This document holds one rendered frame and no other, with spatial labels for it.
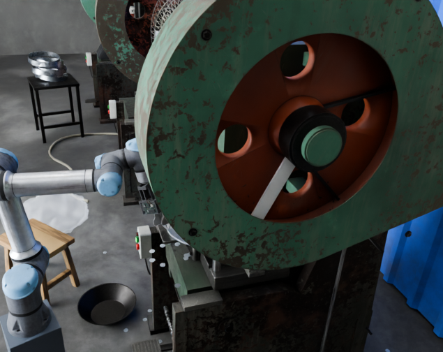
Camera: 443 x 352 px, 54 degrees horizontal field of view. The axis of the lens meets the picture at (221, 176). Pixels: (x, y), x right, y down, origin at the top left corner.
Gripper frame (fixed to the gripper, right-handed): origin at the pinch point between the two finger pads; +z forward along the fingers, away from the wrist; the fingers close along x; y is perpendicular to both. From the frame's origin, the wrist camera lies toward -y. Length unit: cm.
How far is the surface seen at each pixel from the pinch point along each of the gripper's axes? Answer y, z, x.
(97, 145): -182, 15, -203
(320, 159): 22, -30, 69
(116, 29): -95, -76, -70
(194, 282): 8.4, 19.5, 10.6
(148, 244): -10.8, 15.4, -22.9
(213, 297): 11.7, 22.7, 19.2
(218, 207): 33, -24, 45
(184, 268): 3.4, 17.2, 3.8
